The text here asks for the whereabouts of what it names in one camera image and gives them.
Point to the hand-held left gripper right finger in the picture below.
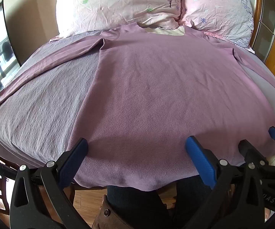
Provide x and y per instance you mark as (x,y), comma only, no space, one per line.
(200,158)

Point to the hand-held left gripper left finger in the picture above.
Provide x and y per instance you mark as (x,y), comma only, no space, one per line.
(73,160)

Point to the pink fleece long-sleeve shirt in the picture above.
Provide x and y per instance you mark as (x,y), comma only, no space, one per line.
(156,105)

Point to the person's right leg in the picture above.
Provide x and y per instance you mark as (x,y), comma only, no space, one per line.
(192,195)

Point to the person's leg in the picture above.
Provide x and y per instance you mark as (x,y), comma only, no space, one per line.
(192,195)
(135,205)

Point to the grey-purple textured bed blanket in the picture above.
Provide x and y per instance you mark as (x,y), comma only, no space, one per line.
(46,114)

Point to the brown jacket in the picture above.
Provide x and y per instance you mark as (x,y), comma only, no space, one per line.
(104,216)

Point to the person's left leg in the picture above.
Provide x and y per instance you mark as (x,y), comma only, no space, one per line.
(135,205)

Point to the wooden headboard with glass panels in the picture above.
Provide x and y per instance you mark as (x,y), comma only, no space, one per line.
(269,26)

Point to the cream cloth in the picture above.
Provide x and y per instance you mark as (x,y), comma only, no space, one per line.
(166,31)

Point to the pink flower print pillow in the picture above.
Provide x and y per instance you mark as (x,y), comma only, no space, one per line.
(219,9)

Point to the pale pillow with tree print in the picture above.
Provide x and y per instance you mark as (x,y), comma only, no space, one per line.
(108,4)

